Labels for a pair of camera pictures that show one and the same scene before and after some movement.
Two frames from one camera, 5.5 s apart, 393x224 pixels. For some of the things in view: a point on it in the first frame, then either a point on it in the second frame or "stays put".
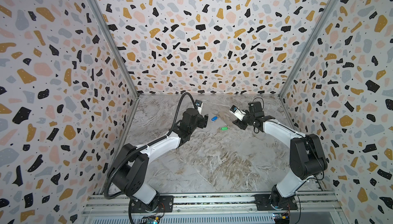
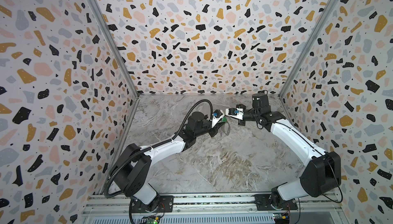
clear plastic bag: (224, 116) to (228, 129)
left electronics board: (152, 220) stays put
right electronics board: (280, 219) stays put
